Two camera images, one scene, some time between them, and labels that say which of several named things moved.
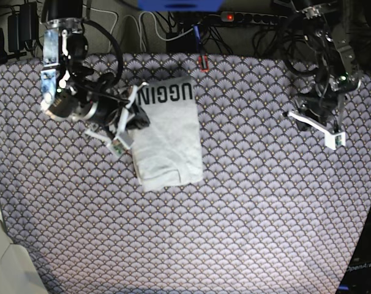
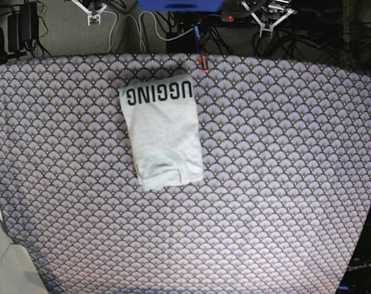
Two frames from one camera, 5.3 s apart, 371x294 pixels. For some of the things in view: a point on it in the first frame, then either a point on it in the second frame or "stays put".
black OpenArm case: [363, 274] stays put
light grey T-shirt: [168, 150] stays put
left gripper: [119, 121] → [93, 16]
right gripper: [321, 113] → [264, 27]
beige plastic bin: [12, 270] stays put
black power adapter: [23, 27] stays put
